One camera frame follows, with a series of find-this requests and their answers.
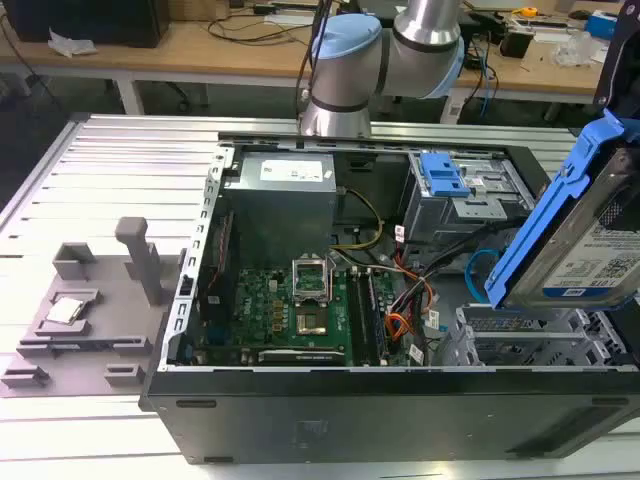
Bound hard disk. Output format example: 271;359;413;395
483;108;640;312

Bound blue empty disk carrier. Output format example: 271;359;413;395
420;152;472;198

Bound metal disk bay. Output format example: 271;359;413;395
438;302;640;370

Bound blue cardboard box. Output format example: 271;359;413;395
584;9;620;39

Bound black cube device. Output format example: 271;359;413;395
498;24;537;59

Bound metal drive cage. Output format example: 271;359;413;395
403;149;537;247

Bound black RAM slots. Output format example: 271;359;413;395
348;268;390;362

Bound metal socket cover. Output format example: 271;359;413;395
291;255;335;306

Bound grey power supply unit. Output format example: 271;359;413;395
223;151;337;254

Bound CPU socket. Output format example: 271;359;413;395
294;309;330;338

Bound wooden desk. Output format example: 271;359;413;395
0;0;640;121

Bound green motherboard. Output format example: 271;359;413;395
199;264;404;367

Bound black expansion card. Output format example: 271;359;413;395
257;348;347;365

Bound black open PC case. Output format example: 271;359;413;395
138;130;640;466

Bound black computer box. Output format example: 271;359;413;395
5;0;171;49

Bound grey parts rack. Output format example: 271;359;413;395
0;216;187;399

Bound silver CPU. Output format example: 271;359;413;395
44;295;87;325

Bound blue cable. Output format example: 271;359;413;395
474;39;501;119

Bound black disk wire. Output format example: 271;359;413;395
399;219;532;284

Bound blue disk wire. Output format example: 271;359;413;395
464;247;507;305

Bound yellow and black wire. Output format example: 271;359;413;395
333;187;384;252

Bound black cable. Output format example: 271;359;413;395
294;0;334;121

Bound coloured wire bundle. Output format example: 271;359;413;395
383;249;442;354

